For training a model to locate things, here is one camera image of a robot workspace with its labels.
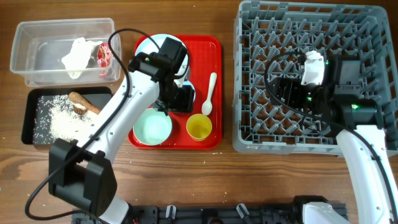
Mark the white rice pile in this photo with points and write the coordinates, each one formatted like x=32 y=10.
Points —
x=55 y=118

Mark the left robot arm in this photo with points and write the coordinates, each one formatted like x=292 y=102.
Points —
x=82 y=173

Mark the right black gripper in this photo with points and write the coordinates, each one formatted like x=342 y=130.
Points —
x=293 y=85

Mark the light blue rice bowl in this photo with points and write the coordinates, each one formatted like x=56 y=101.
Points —
x=188 y=83

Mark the grey dishwasher rack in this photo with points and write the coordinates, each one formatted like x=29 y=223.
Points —
x=265 y=29

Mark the mint green bowl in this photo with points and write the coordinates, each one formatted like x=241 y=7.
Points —
x=153 y=127

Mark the dark brown food scrap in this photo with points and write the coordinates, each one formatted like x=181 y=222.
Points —
x=79 y=111

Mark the red serving tray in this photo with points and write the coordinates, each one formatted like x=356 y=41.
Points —
x=205 y=53

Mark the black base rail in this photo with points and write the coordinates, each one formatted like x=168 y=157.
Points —
x=195 y=215

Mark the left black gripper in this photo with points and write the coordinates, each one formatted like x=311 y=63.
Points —
x=185 y=104

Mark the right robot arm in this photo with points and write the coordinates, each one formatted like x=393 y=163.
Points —
x=329 y=91

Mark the large light blue plate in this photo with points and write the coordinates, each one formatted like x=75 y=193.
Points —
x=147 y=46

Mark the brown bread stick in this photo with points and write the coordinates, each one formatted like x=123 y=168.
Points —
x=79 y=99

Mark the clear plastic bin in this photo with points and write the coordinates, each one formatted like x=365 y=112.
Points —
x=39 y=46

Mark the black waste tray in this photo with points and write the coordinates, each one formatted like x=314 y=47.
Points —
x=96 y=95

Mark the red snack wrapper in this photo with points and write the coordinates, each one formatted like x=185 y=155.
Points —
x=104 y=55

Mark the white napkin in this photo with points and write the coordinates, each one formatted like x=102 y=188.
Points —
x=79 y=56

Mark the yellow plastic cup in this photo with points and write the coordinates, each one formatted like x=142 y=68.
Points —
x=199 y=127

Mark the white plastic spoon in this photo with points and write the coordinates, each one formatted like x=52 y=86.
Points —
x=207 y=105

